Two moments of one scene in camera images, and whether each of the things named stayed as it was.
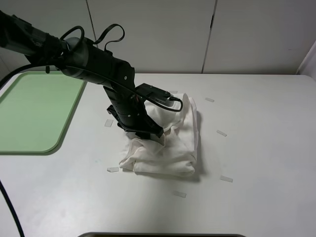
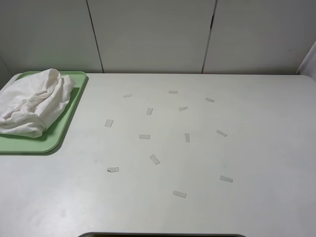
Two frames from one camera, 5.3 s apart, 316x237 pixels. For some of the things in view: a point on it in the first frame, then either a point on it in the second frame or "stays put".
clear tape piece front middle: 179,194 stays put
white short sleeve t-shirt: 176,153 to 29,102
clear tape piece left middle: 108,123 stays put
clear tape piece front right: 225,178 stays put
